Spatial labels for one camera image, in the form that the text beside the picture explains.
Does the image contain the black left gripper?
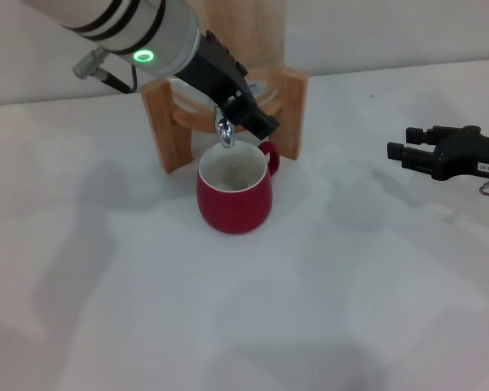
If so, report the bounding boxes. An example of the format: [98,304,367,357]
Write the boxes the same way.
[174,30,279,138]

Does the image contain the left gripper cable with plug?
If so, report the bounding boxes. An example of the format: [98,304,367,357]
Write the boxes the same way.
[72,46,139,94]

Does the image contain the red ceramic cup white inside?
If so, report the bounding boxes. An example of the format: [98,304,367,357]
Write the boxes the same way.
[196,140,281,236]

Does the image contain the clear glass water dispenser jar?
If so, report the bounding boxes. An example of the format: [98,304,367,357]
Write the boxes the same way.
[195,0,289,119]

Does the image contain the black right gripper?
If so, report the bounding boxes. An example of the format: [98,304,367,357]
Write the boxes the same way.
[386,125,489,181]

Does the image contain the chrome faucet with lever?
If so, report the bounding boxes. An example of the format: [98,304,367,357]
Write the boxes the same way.
[211,81,267,150]

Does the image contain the wooden dispenser stand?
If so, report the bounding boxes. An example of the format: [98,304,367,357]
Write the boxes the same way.
[141,67,310,174]

